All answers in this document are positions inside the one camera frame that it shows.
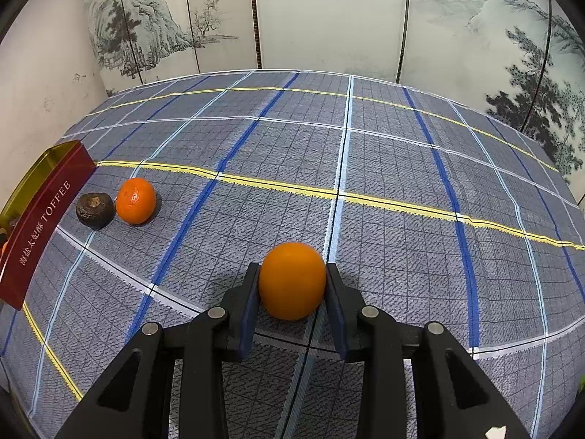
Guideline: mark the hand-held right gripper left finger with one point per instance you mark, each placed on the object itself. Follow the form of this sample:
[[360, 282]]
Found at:
[[244, 315]]

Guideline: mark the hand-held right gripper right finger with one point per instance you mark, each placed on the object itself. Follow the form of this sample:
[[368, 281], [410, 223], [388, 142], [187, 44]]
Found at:
[[339, 320]]

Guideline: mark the smooth yellow-orange orange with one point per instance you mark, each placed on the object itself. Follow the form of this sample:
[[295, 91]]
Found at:
[[292, 281]]

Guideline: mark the red and gold tin box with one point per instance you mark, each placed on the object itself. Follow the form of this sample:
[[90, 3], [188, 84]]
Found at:
[[43, 224]]

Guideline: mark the small orange tangerine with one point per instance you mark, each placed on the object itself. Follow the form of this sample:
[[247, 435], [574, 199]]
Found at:
[[135, 201]]

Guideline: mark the round dark brown fruit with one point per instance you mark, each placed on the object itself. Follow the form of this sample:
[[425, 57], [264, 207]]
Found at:
[[94, 210]]

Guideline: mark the landscape painted folding screen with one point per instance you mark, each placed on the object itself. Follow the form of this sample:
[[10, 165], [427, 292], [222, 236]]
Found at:
[[329, 18]]

